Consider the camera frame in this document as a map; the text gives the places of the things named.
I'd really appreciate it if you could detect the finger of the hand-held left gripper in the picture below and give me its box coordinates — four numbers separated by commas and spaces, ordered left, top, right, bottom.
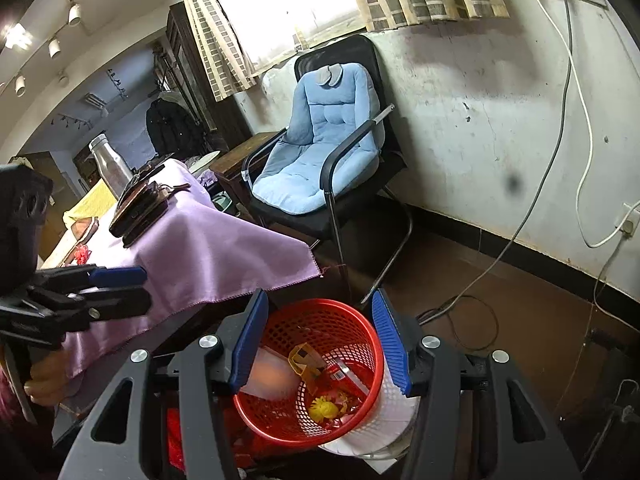
32, 266, 149, 293
25, 287, 152, 333

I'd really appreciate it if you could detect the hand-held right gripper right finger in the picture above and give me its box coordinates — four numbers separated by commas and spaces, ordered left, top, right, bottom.
371, 289, 583, 480

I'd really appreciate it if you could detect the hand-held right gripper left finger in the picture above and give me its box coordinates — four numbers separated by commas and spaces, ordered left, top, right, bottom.
57, 289, 270, 480

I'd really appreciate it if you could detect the red mesh plastic basket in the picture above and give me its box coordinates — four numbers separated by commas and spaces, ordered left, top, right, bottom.
232, 298, 386, 453

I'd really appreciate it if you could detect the person's left hand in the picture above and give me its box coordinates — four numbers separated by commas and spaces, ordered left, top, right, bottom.
24, 347, 76, 406

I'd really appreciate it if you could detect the translucent plastic wrapper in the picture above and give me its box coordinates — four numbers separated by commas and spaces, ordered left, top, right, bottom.
240, 347, 302, 402

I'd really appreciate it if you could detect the brown patterned pillow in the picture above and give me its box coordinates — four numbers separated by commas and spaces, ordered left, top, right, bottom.
40, 215, 99, 268

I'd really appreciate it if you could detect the clear wrapper with red label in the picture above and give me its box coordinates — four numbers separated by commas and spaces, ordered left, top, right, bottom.
325, 360, 373, 394

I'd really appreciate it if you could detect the brown cardboard piece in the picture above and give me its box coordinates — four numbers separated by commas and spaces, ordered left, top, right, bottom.
289, 342, 331, 396

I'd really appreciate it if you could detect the yellow chair cover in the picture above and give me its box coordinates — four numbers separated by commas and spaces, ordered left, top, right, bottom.
62, 180, 119, 224

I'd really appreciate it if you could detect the brown leather pouch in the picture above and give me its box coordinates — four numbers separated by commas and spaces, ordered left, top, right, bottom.
109, 162, 193, 248

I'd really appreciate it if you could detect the white mesh plastic basket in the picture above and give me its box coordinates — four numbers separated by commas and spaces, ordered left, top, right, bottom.
320, 370, 426, 461

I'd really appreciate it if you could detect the purple tablecloth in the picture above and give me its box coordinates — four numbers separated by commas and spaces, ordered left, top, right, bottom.
40, 158, 323, 382

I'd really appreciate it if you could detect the yellow flower toy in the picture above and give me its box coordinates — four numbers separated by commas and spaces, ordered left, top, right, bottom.
308, 396, 342, 422

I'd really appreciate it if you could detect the stainless steel bottle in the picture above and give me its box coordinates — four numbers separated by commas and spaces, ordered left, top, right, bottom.
89, 133, 135, 200

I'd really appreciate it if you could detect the wooden side table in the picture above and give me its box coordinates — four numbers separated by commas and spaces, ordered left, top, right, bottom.
210, 131, 287, 222

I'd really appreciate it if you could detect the light blue chair cushion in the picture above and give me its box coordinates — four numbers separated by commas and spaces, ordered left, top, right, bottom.
251, 62, 387, 217

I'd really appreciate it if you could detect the dark wooden cabinet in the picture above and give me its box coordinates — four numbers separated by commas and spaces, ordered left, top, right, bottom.
165, 2, 252, 154

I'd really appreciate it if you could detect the black metal stand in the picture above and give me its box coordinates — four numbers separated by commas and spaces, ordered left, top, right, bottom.
575, 327, 640, 463

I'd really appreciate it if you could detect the black office chair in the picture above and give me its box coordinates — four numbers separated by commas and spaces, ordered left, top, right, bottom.
241, 34, 416, 306

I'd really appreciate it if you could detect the window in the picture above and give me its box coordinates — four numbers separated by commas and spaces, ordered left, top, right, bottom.
200, 0, 372, 77

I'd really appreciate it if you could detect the black floor cable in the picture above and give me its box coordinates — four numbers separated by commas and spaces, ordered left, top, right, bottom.
415, 294, 501, 354

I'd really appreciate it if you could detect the white wall socket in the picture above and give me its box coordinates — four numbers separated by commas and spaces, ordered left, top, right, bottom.
612, 201, 640, 237

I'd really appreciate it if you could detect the white power cable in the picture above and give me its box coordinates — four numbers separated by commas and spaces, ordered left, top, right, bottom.
520, 0, 640, 249

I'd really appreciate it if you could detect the grey power cable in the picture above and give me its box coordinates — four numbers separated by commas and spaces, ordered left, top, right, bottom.
415, 0, 575, 322

